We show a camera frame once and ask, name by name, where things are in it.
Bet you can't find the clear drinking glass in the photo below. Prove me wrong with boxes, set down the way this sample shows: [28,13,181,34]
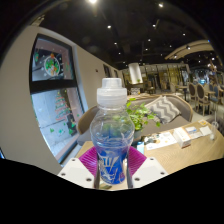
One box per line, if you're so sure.
[209,120,220,141]

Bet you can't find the group of dining chairs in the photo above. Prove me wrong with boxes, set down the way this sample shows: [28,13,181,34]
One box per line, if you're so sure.
[173,81,224,118]

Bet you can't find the long white box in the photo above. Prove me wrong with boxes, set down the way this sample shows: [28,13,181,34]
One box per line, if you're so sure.
[172,127,192,149]

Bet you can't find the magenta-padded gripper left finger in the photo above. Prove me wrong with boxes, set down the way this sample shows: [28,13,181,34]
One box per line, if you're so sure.
[57,147,100,189]

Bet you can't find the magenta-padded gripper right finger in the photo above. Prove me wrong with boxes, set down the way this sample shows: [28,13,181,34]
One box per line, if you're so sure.
[126,146,169,189]

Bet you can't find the group of ceiling lights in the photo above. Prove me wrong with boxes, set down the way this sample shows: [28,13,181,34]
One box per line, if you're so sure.
[86,0,214,68]

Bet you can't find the light blue tissue pack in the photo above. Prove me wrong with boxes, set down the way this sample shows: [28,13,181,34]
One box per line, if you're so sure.
[136,141,145,155]

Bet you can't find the grey chevron cushion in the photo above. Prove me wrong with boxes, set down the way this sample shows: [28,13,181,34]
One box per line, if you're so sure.
[144,95,183,125]

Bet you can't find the white round column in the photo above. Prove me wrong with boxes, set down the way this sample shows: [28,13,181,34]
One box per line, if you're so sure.
[128,62,144,85]

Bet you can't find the grey curved sofa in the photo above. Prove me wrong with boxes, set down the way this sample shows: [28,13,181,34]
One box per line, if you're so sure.
[77,93,194,146]

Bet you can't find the clear bottle with blue label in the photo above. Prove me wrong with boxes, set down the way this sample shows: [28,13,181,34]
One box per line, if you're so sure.
[89,77,136,186]

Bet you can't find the white printed leaflet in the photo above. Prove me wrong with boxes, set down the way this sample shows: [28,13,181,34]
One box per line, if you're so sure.
[143,130,178,151]

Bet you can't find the window with festive stickers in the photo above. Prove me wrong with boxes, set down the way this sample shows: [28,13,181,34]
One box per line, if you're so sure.
[29,33,86,164]

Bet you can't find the green potted plant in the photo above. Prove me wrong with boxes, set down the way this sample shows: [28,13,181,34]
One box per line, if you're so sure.
[125,97,162,141]

